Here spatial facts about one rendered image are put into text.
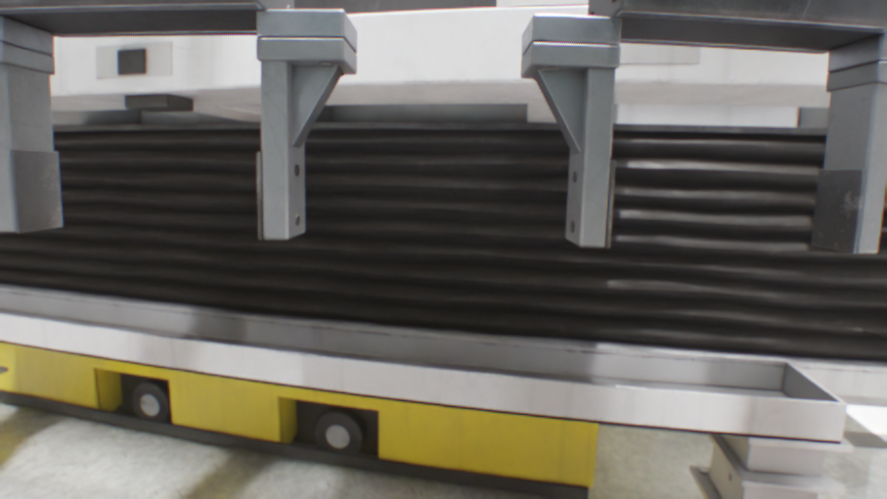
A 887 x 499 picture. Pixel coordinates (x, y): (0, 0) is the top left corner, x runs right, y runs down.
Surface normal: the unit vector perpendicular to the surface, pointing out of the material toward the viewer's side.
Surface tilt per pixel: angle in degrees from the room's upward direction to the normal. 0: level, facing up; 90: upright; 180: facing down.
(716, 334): 38
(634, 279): 31
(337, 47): 90
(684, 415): 90
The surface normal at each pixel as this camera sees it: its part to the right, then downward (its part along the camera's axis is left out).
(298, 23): 0.00, 0.11
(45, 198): 1.00, 0.02
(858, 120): -1.00, -0.03
